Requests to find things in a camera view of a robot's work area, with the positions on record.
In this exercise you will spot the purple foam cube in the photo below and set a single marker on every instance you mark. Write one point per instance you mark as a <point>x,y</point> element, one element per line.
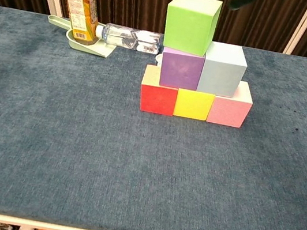
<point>181,71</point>

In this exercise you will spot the green foam cube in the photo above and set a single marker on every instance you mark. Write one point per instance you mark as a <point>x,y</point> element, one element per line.
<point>188,27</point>

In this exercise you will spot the yellow capped tea bottle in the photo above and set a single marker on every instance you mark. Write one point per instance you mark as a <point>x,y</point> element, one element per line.
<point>81,7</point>

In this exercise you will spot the red foam cube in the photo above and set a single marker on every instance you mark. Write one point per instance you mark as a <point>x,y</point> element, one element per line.
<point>158,99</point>

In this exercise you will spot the pink foam cube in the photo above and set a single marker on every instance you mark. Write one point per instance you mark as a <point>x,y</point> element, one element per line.
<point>227,112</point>

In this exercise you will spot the white scalloped plate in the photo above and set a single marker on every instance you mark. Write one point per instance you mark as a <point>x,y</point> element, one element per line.
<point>158,59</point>

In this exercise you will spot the yellow foam cube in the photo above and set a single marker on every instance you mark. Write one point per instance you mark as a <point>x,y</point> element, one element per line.
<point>193,105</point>

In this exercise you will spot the blue table cloth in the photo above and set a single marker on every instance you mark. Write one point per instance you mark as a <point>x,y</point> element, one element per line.
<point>132,176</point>

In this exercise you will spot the clear plastic water bottle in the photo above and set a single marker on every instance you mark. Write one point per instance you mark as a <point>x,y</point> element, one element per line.
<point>124,39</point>

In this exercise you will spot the mint green plastic scoop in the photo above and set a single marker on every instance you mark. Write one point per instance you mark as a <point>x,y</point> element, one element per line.
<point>93,50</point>

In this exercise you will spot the light blue foam cube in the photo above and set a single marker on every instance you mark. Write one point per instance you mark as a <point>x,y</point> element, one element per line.
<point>221,73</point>

